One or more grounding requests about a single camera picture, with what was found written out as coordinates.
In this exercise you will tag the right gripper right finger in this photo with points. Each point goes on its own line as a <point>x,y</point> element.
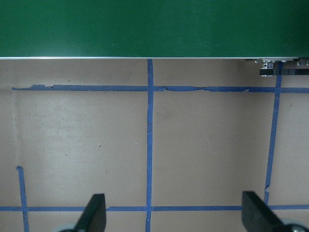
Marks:
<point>257,216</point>

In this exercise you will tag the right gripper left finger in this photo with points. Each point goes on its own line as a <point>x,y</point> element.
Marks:
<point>93,218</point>

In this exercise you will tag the green conveyor belt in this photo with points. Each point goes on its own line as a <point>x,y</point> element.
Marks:
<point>154,29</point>

